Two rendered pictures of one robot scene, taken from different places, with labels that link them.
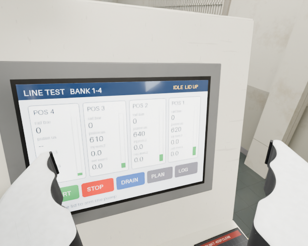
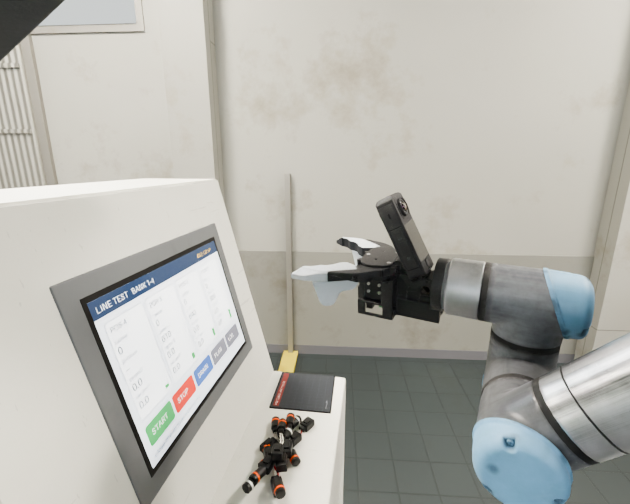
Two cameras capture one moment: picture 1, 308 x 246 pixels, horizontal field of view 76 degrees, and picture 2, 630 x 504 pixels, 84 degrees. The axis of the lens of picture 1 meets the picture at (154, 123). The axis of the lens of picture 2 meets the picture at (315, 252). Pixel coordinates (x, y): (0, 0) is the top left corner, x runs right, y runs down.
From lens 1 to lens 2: 49 cm
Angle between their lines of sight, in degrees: 55
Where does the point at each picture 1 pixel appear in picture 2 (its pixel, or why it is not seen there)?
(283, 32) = (159, 170)
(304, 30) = (187, 166)
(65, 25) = (105, 221)
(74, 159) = (157, 370)
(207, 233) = (267, 393)
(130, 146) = (191, 331)
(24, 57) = (82, 268)
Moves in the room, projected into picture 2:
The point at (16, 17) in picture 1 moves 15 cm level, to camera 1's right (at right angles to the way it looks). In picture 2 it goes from (63, 225) to (163, 212)
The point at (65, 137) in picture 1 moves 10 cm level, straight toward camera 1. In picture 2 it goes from (143, 347) to (204, 349)
